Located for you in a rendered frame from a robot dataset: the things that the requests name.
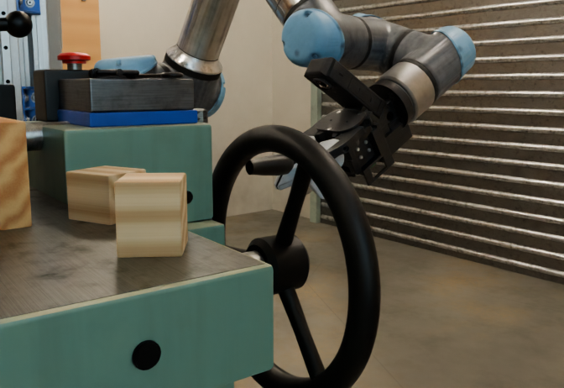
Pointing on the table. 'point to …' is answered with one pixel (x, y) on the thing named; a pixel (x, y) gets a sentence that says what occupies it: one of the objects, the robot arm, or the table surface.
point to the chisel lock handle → (17, 23)
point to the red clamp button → (74, 57)
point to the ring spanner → (157, 76)
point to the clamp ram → (34, 138)
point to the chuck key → (112, 72)
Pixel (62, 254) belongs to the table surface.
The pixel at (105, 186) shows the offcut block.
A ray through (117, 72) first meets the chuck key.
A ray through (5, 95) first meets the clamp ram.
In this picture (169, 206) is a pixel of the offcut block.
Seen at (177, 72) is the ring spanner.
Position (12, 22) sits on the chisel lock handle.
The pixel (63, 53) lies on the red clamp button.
